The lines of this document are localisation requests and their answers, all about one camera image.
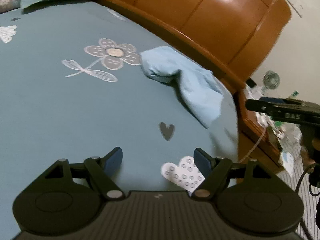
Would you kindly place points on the teal floral bed sheet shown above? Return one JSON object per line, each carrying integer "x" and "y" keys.
{"x": 54, "y": 106}

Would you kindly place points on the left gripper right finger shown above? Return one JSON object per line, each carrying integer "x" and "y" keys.
{"x": 215, "y": 172}

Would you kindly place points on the wooden headboard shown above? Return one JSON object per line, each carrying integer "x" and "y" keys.
{"x": 229, "y": 37}

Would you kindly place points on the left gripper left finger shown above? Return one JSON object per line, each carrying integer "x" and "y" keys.
{"x": 100, "y": 171}

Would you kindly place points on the small white desk fan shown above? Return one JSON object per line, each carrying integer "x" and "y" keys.
{"x": 271, "y": 81}

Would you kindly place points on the light blue cartoon sweatshirt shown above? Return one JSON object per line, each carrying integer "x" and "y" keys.
{"x": 198, "y": 88}

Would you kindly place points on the wooden bedside table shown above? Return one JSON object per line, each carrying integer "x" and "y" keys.
{"x": 253, "y": 140}

